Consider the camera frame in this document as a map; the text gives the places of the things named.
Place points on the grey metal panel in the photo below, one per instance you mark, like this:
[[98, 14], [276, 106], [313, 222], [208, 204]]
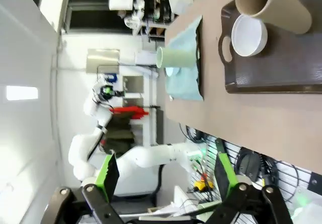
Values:
[[103, 60]]

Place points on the white box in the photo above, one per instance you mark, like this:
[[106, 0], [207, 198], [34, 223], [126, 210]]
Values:
[[181, 0]]

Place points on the yellow emergency stop box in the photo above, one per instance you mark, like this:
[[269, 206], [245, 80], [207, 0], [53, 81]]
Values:
[[203, 185]]

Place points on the red clamp tool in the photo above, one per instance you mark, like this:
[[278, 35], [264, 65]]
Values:
[[130, 112]]

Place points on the spare pale green cup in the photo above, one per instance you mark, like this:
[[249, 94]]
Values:
[[208, 209]]

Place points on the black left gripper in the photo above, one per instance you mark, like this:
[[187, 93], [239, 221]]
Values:
[[107, 92]]

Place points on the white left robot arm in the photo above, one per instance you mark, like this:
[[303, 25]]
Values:
[[151, 156]]

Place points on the blue object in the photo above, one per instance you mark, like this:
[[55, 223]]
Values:
[[112, 78]]

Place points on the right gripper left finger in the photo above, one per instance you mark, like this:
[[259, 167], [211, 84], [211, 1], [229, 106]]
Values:
[[105, 178]]

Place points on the tall beige cup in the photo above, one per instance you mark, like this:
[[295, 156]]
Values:
[[284, 10]]

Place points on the light blue bowl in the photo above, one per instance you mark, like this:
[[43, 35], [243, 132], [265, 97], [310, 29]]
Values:
[[172, 71]]

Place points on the teal cloth mat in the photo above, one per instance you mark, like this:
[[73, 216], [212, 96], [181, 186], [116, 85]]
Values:
[[183, 85]]

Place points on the ceiling light panel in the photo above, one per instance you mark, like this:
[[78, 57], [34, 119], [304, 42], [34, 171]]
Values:
[[22, 92]]

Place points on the tall pale green cup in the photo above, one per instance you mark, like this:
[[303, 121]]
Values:
[[178, 58]]

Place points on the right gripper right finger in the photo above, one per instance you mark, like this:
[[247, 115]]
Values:
[[226, 178]]

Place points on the dark green bag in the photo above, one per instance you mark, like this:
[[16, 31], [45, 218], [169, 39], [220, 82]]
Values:
[[119, 136]]

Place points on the white grey bowl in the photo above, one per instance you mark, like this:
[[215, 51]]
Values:
[[247, 36]]

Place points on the black power adapter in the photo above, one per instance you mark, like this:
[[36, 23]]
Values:
[[250, 164]]

